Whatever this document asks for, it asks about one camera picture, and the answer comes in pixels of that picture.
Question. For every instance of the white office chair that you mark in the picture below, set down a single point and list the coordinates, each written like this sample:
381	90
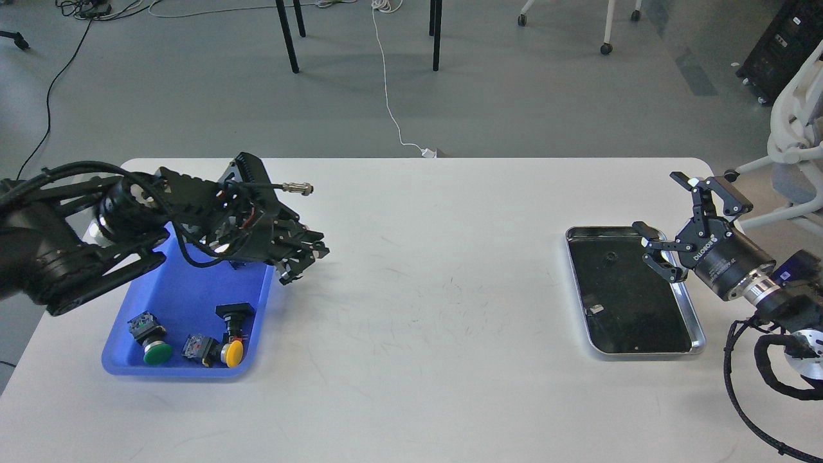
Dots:
794	140

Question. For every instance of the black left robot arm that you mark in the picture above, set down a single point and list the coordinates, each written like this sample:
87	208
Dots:
78	231

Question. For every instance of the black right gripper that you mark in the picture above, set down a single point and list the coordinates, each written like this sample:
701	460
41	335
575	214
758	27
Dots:
709	244

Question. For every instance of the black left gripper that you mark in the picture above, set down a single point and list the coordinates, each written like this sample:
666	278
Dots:
288	244

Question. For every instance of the yellow push button switch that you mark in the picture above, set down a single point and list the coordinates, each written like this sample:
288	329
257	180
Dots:
208	351

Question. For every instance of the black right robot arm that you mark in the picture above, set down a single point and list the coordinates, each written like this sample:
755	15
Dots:
786	298

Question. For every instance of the black equipment case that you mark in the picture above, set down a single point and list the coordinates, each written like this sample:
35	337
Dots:
788	41

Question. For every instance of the silver metal tray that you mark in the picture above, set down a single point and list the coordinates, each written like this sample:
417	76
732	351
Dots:
629	311

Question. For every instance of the blue plastic tray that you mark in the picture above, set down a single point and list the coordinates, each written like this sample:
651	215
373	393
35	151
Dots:
183	298

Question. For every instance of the black push button switch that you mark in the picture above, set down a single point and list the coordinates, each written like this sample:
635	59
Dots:
234	316

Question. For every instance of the white chair base with casters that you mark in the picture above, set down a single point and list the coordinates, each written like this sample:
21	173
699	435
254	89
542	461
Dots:
597	17

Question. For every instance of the green push button switch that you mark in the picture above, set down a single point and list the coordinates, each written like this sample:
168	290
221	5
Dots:
149	333

